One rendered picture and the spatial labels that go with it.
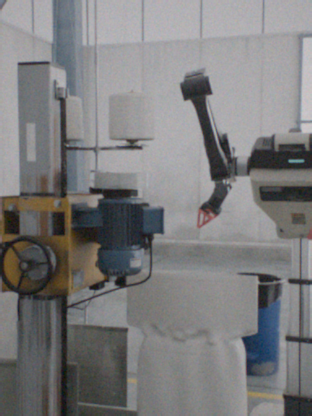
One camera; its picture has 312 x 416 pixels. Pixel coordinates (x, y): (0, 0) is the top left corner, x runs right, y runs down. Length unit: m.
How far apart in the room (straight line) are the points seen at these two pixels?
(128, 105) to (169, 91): 8.62
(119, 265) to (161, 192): 8.72
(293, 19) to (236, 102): 1.51
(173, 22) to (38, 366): 9.21
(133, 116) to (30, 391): 0.95
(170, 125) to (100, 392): 8.10
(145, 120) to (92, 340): 1.14
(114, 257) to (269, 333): 2.69
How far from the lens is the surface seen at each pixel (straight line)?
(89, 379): 2.93
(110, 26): 11.28
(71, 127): 2.24
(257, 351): 4.57
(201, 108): 2.32
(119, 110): 2.14
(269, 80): 10.43
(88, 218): 2.04
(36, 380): 2.14
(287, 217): 2.76
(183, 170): 10.59
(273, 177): 2.65
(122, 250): 2.01
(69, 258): 2.01
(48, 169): 2.02
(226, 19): 10.74
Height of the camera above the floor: 1.42
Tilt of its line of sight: 3 degrees down
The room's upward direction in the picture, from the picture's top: straight up
